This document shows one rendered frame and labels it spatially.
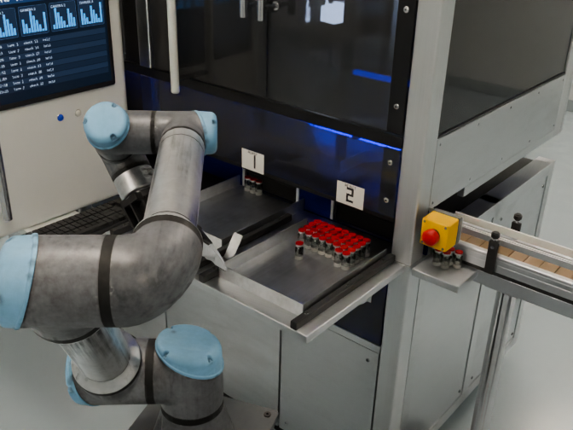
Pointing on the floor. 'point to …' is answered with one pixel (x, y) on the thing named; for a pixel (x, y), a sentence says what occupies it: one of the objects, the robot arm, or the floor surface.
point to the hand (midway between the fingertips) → (197, 290)
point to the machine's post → (413, 201)
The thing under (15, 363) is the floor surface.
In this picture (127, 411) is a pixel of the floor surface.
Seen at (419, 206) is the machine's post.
